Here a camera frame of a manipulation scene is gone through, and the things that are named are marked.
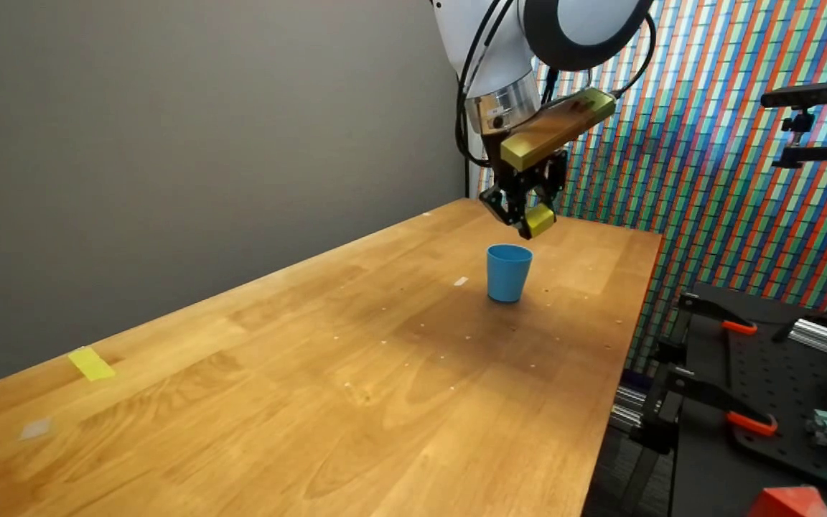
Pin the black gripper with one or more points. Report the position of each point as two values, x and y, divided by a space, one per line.
533 192

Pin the yellow block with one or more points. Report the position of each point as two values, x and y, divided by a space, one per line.
539 219

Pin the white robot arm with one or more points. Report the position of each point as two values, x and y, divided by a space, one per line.
507 58

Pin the blue plastic cup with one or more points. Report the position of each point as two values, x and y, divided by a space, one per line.
507 274

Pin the red block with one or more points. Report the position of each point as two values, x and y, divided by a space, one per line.
787 501

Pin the black perforated breadboard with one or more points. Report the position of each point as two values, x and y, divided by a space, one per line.
725 466

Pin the yellow tape strip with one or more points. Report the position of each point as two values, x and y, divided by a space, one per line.
89 363

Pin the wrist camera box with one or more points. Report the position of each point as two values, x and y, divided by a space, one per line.
553 126

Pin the orange handled clamp upper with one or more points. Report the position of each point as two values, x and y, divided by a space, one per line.
725 316

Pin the orange handled clamp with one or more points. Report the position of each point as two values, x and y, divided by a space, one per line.
725 316
735 412

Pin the black camera on stand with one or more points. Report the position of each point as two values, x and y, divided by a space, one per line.
800 120

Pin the orange handled clamp lower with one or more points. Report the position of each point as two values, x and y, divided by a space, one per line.
735 412

